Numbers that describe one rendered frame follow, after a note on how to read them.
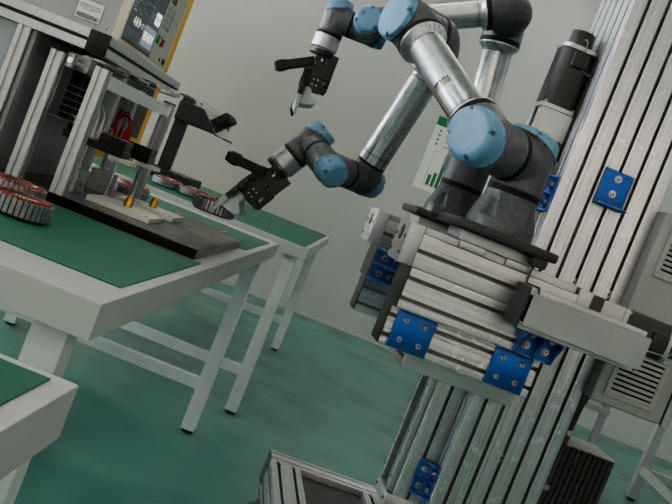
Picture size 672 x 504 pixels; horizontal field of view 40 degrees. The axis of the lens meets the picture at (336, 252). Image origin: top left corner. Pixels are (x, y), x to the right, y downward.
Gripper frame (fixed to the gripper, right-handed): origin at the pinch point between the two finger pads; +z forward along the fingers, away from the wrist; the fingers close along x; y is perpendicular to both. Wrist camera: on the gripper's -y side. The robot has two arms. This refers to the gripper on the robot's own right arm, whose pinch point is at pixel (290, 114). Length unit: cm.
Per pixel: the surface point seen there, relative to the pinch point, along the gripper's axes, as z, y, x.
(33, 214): 38, -36, -109
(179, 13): -12.2, -36.6, -18.1
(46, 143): 31, -52, -40
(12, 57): 15, -59, -67
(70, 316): 43, -19, -150
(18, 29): 9, -59, -68
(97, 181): 36, -40, -28
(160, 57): 0.3, -36.9, -20.1
